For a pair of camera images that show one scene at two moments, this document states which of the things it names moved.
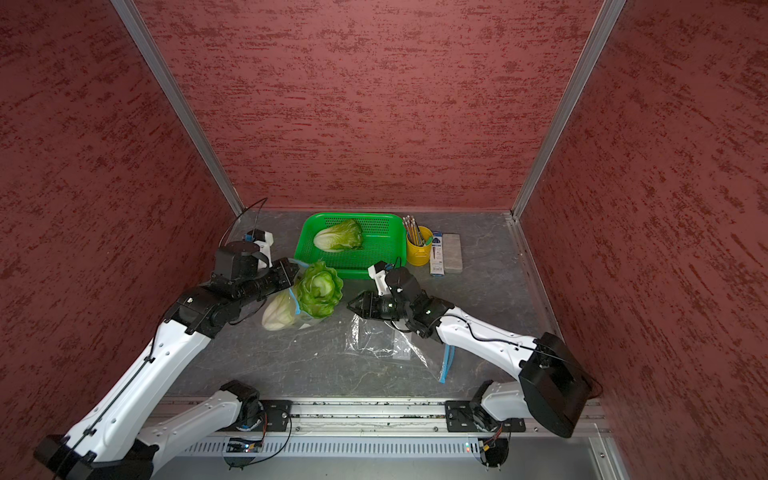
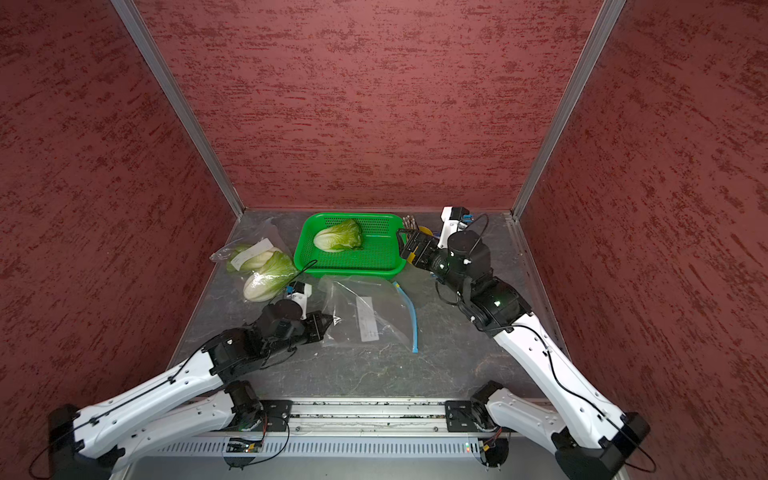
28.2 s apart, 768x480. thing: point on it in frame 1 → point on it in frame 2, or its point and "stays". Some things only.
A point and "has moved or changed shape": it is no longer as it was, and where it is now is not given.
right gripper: x=365 y=311 → x=430 y=244
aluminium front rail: x=362 y=416 stays
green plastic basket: x=385 y=239 stays
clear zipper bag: x=382 y=339 has moved or changed shape
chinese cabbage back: x=345 y=236 stays
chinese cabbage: x=280 y=311 has moved or changed shape
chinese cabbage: x=319 y=289 has moved or changed shape
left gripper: x=285 y=278 → x=315 y=320
